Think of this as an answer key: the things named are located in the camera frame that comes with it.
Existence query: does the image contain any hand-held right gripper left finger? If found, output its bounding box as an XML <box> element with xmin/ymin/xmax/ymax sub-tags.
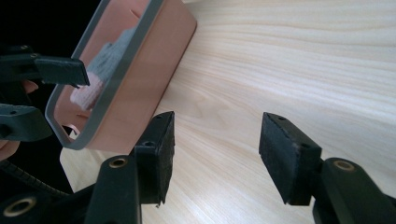
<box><xmin>134</xmin><ymin>110</ymin><xmax>177</xmax><ymax>205</ymax></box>

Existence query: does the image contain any grey fingerless glove pink cuff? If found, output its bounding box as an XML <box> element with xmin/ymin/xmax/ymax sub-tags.
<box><xmin>69</xmin><ymin>27</ymin><xmax>138</xmax><ymax>112</ymax></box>

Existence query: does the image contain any pink basin with grey rim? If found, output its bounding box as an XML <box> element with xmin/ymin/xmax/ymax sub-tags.
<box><xmin>45</xmin><ymin>0</ymin><xmax>198</xmax><ymax>155</ymax></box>

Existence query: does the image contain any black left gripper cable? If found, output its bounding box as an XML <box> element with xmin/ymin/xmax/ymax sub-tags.
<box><xmin>0</xmin><ymin>159</ymin><xmax>70</xmax><ymax>199</ymax></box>

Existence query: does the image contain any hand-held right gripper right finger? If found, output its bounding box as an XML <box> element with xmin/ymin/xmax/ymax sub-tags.
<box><xmin>258</xmin><ymin>111</ymin><xmax>323</xmax><ymax>206</ymax></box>

